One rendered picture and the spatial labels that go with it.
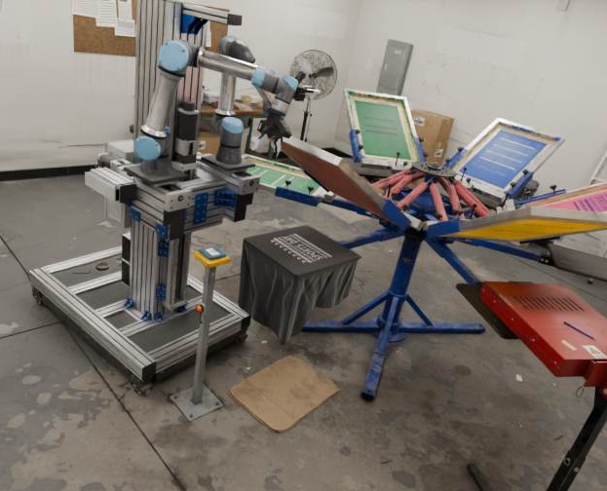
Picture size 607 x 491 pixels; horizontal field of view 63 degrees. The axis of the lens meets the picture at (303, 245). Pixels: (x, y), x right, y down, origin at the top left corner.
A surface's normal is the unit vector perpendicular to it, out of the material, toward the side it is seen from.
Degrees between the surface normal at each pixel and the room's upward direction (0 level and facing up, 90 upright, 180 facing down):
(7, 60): 90
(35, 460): 0
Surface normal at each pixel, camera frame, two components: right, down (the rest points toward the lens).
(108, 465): 0.17, -0.89
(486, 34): -0.72, 0.18
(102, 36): 0.67, 0.42
